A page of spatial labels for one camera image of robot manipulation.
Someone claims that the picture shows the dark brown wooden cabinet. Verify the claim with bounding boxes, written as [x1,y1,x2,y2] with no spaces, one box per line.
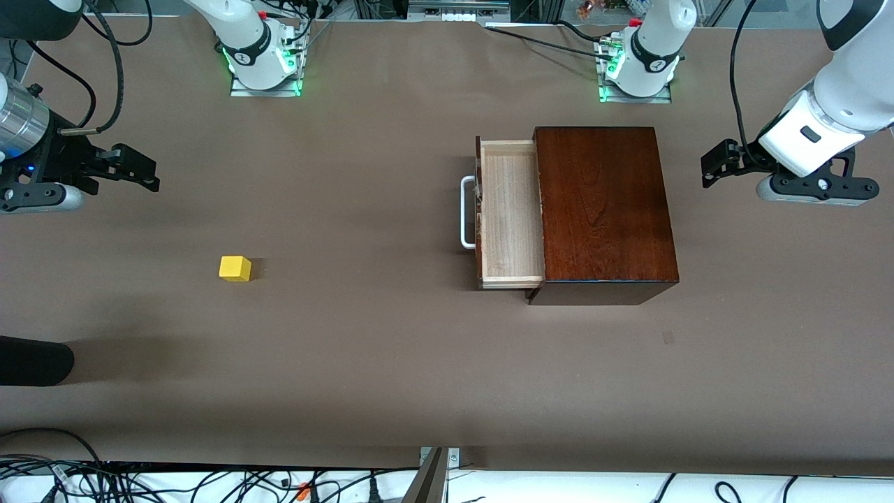
[525,126,680,306]

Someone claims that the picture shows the black padded cylinder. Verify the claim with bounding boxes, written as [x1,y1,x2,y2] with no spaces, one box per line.
[0,335,75,387]

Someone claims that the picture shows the grey power strip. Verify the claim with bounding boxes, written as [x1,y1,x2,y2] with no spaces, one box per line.
[407,0,512,23]

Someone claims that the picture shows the white board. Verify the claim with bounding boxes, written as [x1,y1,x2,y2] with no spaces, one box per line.
[0,465,894,503]

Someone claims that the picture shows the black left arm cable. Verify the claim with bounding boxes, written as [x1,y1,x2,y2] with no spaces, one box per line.
[728,0,763,163]

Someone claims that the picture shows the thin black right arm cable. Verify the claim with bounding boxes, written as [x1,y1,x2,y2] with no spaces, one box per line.
[27,41,98,130]

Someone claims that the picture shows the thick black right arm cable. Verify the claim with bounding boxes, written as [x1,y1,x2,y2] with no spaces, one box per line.
[58,0,154,135]

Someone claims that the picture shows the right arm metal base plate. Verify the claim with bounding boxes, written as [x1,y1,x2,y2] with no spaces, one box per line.
[230,70,302,98]

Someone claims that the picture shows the black cable on table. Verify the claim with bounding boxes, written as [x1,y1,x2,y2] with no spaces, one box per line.
[485,21,619,60]

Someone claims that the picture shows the black looping cable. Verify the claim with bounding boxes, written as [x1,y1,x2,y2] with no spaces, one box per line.
[0,428,105,467]

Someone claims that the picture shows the tangled black cables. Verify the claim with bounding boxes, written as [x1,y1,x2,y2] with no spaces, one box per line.
[0,454,420,503]

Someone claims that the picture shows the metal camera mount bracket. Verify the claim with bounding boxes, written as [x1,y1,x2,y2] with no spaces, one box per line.
[402,447,462,503]

